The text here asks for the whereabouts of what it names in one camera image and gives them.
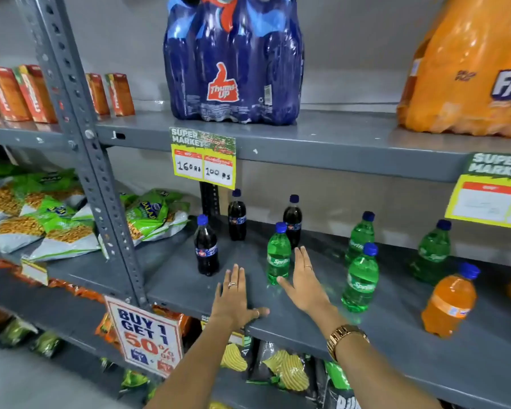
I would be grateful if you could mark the white promotion sign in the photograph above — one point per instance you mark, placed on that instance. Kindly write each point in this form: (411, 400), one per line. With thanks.
(147, 338)

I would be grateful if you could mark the small cola bottle blue cap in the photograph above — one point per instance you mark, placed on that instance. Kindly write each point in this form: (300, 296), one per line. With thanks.
(292, 221)
(237, 217)
(206, 249)

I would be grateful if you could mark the small white shelf label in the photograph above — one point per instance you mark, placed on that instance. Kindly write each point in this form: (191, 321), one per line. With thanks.
(34, 272)

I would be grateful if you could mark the grey metal shelf rack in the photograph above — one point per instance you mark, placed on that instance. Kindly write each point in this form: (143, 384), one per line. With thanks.
(306, 142)

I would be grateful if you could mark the row of orange snack packets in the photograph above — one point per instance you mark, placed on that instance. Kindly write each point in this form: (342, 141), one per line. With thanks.
(110, 327)

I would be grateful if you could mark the orange wrapped soda bottle pack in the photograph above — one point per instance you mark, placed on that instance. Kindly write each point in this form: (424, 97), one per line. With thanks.
(464, 76)

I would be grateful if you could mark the green yellow price tag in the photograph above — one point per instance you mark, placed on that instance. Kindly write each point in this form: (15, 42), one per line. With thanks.
(489, 195)
(203, 159)

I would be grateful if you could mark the blue wrapped cola bottle pack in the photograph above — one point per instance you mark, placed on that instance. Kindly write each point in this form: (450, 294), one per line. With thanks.
(234, 68)

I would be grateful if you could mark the person's left thumb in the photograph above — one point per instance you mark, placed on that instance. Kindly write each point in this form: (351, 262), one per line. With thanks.
(259, 313)

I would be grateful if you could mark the gold wristwatch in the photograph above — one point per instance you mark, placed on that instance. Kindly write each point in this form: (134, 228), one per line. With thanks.
(345, 336)

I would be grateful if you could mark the person's right thumb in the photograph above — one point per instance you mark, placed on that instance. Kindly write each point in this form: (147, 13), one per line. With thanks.
(285, 286)

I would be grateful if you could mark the small green snack packet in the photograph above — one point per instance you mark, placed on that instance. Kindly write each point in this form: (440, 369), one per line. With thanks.
(47, 345)
(134, 379)
(15, 332)

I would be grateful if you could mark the black potato chips packet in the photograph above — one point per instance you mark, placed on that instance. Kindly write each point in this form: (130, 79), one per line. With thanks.
(283, 370)
(235, 357)

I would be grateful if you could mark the person's right hand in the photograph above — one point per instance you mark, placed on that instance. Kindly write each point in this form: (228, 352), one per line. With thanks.
(307, 289)

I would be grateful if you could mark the pile of green white snack packets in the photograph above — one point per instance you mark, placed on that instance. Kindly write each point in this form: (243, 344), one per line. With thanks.
(47, 217)

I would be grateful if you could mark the green black snack packet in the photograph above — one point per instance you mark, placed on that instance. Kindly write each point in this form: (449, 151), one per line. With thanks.
(336, 385)

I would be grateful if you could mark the person's left little finger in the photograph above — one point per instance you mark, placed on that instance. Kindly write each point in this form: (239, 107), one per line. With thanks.
(219, 292)

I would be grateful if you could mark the person's right forearm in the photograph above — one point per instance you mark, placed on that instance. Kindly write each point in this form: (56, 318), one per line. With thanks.
(379, 374)

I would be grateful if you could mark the person's left forearm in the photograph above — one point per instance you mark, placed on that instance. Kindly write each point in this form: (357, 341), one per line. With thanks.
(193, 370)

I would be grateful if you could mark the person's left hand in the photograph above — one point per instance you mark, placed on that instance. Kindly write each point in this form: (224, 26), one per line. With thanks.
(232, 304)

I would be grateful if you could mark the green soda bottle blue cap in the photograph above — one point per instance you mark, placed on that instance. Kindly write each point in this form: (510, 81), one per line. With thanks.
(278, 255)
(361, 281)
(360, 236)
(431, 253)

